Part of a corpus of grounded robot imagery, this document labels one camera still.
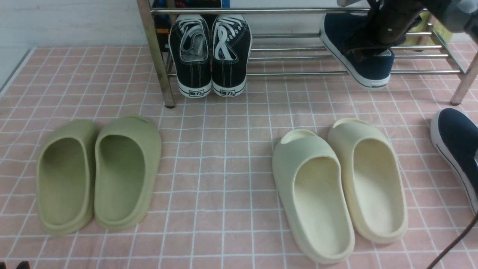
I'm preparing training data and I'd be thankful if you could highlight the left cream foam slide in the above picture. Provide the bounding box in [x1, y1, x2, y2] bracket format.
[272, 129, 355, 264]

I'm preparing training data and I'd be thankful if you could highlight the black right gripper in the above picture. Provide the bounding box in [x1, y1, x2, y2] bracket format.
[342, 0, 430, 62]

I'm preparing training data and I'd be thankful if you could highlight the green foam slide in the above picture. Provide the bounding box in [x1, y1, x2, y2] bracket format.
[94, 115, 162, 230]
[36, 119, 99, 236]

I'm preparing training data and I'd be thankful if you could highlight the right green foam slide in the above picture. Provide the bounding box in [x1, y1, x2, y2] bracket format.
[94, 115, 162, 230]

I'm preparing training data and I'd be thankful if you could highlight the black cable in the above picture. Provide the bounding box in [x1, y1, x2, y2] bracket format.
[426, 211, 478, 269]

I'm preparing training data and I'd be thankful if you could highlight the cream foam slide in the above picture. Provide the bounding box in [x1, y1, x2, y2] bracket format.
[272, 129, 355, 264]
[327, 118, 408, 244]

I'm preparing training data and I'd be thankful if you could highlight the dark object at corner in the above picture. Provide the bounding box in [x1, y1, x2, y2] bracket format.
[16, 261, 30, 269]

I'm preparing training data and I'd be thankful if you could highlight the pink checkered table cloth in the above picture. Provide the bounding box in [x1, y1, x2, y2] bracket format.
[1, 46, 474, 269]

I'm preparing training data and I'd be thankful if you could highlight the right black canvas sneaker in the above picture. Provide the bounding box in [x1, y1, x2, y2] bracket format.
[211, 14, 252, 98]

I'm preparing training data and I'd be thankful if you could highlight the blue yellow box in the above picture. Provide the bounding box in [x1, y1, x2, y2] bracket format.
[402, 12, 453, 46]

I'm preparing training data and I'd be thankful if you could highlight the left black canvas sneaker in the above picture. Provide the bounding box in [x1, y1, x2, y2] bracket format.
[168, 14, 212, 98]

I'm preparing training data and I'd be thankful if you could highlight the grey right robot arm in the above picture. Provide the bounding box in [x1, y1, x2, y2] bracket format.
[342, 0, 477, 62]

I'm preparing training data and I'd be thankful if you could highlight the black canvas sneaker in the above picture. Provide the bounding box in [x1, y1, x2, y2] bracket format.
[168, 14, 212, 98]
[211, 14, 252, 98]

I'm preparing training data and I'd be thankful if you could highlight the right cream foam slide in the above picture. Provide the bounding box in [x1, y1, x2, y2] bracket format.
[327, 118, 408, 244]

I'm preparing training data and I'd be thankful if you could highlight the stainless steel shoe rack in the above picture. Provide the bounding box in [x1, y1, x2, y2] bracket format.
[137, 0, 477, 108]

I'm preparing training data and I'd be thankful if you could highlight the navy slip-on shoe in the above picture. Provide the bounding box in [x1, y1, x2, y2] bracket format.
[319, 13, 395, 88]
[430, 108, 478, 213]

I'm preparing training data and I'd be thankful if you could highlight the left green foam slide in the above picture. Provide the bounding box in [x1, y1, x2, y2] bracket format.
[36, 119, 99, 236]

